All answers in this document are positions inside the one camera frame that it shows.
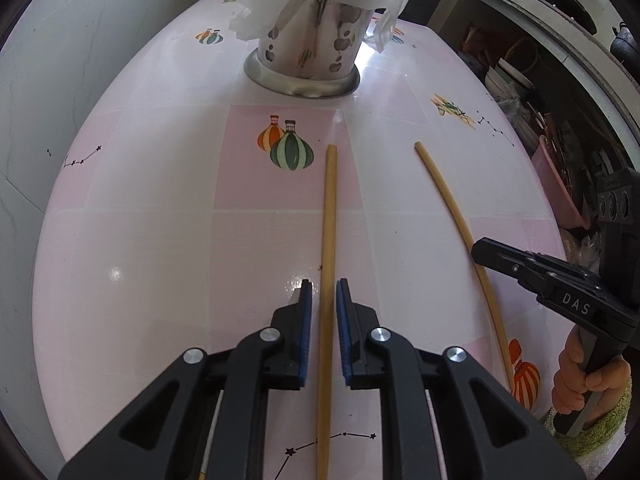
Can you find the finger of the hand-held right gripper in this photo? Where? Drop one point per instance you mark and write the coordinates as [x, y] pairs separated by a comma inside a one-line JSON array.
[[500, 257]]

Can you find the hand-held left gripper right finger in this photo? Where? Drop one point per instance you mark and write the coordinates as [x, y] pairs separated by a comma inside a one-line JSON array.
[[342, 330]]

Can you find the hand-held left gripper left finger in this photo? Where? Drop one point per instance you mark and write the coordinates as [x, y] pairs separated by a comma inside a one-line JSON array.
[[306, 335]]

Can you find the patterned utensil holder cup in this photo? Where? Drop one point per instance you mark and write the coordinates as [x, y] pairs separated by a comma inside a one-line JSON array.
[[310, 55]]

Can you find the person's right forearm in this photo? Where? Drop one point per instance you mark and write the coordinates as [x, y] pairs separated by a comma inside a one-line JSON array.
[[602, 432]]

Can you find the person's right hand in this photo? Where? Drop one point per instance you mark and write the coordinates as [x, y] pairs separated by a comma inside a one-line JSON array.
[[565, 385]]

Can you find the pink plastic basin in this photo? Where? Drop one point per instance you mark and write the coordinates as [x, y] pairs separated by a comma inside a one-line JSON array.
[[555, 185]]

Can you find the stack of white bowls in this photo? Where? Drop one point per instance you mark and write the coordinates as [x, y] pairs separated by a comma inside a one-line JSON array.
[[510, 77]]

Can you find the grey kitchen counter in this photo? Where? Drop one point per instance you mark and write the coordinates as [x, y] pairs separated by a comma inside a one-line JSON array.
[[575, 60]]

